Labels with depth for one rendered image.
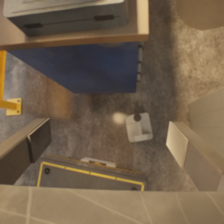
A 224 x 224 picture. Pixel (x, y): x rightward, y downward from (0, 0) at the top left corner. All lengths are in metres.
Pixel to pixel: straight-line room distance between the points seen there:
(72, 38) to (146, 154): 1.06
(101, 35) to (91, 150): 1.06
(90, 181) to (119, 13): 0.89
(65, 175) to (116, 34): 0.89
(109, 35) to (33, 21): 0.17
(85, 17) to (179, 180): 1.24
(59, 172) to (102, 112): 0.56
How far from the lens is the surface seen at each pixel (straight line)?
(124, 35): 0.39
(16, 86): 1.72
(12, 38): 0.50
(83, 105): 1.36
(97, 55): 0.61
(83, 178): 1.04
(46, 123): 0.16
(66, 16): 0.38
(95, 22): 0.39
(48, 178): 1.13
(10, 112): 1.70
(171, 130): 0.16
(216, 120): 0.92
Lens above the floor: 1.27
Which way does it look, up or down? 80 degrees down
